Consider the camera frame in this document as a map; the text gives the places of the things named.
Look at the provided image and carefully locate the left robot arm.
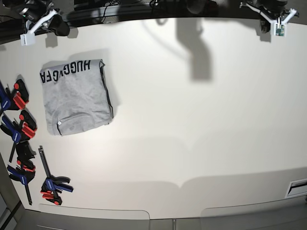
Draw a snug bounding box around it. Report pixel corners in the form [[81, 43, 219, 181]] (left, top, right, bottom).
[[239, 0, 299, 37]]

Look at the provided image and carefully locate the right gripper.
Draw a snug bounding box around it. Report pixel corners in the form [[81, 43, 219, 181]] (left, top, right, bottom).
[[23, 4, 70, 36]]

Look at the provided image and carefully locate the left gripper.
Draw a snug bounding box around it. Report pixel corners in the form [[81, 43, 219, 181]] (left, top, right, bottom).
[[239, 0, 299, 34]]

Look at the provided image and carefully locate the top blue red bar clamp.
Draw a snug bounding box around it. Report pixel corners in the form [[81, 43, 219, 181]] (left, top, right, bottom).
[[0, 79, 29, 115]]

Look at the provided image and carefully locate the lower blue red bar clamp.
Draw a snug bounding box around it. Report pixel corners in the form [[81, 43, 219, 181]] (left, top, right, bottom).
[[38, 146, 73, 206]]

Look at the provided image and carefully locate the blue red bar clamp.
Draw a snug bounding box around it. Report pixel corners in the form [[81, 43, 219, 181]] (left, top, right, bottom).
[[0, 79, 29, 115], [38, 146, 73, 206], [0, 109, 37, 163]]

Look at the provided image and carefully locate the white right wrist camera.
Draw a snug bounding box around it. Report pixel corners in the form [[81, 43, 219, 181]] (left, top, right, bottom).
[[20, 34, 35, 46]]

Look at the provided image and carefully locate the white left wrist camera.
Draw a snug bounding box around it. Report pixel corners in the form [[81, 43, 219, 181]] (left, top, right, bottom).
[[273, 23, 286, 37]]

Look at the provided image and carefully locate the grey T-shirt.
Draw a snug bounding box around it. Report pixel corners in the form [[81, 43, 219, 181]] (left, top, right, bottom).
[[39, 59, 114, 136]]

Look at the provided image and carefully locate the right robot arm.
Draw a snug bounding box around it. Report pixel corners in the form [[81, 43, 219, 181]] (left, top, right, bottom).
[[2, 0, 70, 36]]

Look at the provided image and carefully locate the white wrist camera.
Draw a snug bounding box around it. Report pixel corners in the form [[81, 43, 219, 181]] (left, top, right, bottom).
[[273, 23, 286, 37], [20, 34, 35, 46]]

